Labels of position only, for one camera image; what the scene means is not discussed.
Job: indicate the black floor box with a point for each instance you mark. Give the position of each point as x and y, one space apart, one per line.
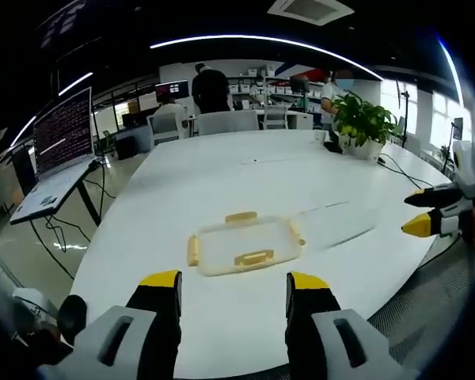
126 147

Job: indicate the black round object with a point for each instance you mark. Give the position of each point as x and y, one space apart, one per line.
72 318

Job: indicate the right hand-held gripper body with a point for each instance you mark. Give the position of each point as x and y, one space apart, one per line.
473 166

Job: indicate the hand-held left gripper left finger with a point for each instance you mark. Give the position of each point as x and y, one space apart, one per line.
103 336

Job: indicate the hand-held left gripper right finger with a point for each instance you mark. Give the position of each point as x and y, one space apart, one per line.
340 340

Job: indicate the black tripod stand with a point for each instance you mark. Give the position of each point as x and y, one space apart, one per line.
405 112

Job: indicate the green potted plant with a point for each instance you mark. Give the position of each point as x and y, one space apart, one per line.
360 118

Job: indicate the black small device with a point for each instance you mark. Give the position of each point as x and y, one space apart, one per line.
333 146

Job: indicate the ceiling air vent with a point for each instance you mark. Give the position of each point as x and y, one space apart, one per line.
310 10

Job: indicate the white cup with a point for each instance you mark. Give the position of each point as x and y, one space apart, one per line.
320 136

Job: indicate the curved ceiling light strip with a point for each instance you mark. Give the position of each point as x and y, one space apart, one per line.
261 38
43 115

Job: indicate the wall monitor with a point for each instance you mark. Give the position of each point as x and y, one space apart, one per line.
172 88

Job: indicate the shelf of white boxes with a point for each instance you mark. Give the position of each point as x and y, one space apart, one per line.
279 85

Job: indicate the open silver laptop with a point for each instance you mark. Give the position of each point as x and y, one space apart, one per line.
59 158

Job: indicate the white office chair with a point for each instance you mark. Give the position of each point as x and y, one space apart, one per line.
227 122
165 128
276 116

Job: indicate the clear plastic buckle container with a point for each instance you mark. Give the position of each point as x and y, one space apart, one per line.
249 245

